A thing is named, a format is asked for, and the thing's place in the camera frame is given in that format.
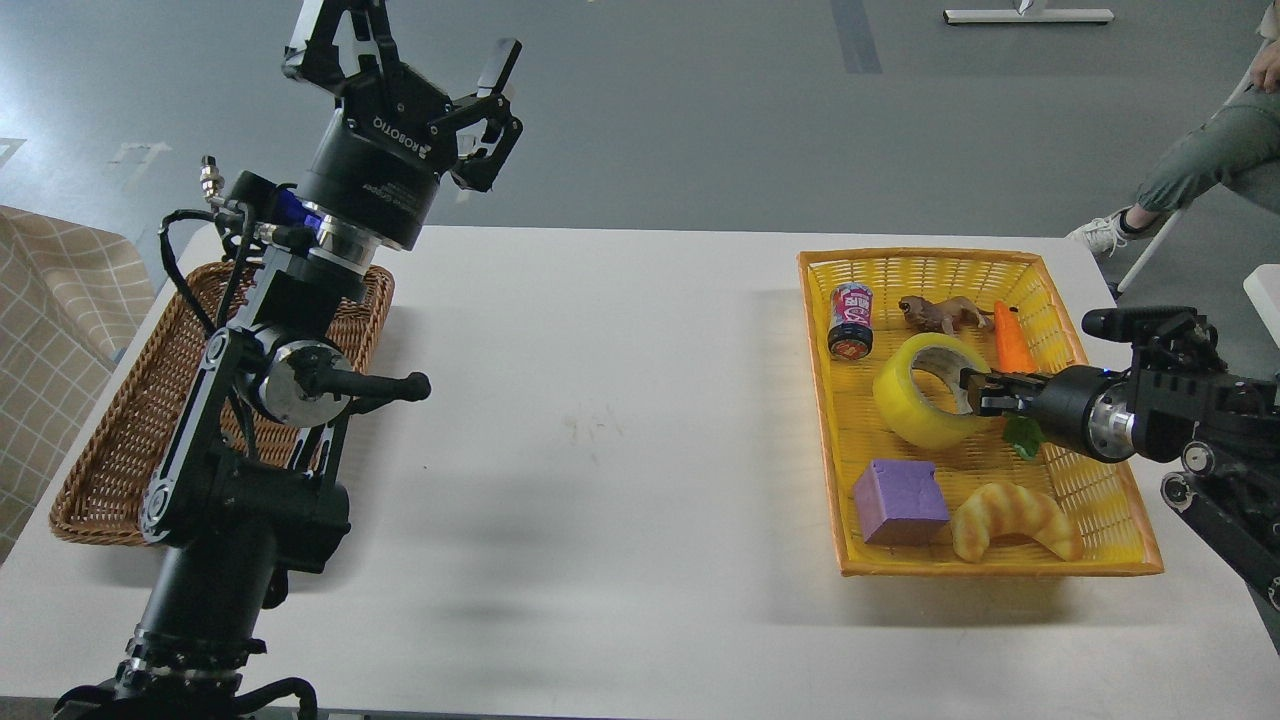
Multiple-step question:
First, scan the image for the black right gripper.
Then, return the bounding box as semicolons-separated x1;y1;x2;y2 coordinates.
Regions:
960;365;1137;462

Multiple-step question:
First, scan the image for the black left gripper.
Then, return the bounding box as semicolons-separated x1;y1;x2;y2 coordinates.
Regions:
282;1;524;251

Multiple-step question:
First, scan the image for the yellow tape roll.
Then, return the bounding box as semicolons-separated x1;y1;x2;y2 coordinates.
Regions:
872;333;992;450

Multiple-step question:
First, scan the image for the brown wicker basket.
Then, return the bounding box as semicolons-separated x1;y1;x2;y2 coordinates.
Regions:
49;263;396;546

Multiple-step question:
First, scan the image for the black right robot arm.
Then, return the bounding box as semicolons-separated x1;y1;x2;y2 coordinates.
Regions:
959;306;1279;605

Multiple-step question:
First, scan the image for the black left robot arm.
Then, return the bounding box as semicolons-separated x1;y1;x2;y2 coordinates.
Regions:
52;1;524;719

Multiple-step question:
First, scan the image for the orange toy carrot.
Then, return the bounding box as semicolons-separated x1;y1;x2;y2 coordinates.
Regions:
992;300;1047;461

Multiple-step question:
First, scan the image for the brown toy animal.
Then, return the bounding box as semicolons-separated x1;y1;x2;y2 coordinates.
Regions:
897;295;995;337

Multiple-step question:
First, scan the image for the toy croissant bread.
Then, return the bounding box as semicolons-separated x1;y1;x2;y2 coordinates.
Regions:
952;483;1084;562

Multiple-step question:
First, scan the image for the yellow plastic basket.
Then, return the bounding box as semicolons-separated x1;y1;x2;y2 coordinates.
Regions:
797;247;1164;577

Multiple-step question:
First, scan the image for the purple cube block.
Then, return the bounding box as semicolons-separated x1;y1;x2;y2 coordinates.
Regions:
851;457;951;546

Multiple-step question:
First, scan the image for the small soda can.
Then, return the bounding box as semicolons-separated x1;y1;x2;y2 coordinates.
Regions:
827;282;874;361

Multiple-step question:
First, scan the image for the seated person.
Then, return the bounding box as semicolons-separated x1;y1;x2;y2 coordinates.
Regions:
1066;3;1279;258

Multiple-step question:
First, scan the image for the beige checkered cloth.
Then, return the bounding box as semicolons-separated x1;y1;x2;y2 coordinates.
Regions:
1;208;155;555

